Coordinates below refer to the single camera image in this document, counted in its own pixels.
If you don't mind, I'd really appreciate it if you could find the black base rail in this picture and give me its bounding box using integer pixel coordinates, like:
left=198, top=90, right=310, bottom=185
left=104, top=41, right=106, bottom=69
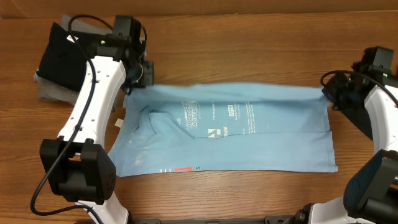
left=127, top=215, right=295, bottom=224

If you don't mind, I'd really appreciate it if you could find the folded grey garment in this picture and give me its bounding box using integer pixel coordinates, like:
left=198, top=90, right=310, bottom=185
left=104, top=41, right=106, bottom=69
left=33, top=14, right=125, bottom=113

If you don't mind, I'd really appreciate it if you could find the folded black garment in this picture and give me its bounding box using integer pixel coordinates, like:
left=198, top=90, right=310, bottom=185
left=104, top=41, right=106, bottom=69
left=36, top=22, right=87, bottom=91

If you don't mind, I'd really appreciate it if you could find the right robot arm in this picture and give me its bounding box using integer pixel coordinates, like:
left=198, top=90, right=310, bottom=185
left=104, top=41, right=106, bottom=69
left=263, top=46, right=397, bottom=224

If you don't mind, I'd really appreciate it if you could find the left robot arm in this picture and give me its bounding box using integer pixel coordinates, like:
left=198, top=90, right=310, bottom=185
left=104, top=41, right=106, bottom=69
left=30, top=16, right=154, bottom=223

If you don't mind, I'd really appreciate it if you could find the light blue printed t-shirt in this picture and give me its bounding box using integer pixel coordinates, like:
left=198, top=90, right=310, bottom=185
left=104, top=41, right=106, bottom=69
left=109, top=83, right=338, bottom=177

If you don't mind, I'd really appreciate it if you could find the dark navy garment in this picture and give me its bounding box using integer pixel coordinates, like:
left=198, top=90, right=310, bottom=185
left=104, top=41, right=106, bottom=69
left=341, top=107, right=373, bottom=140

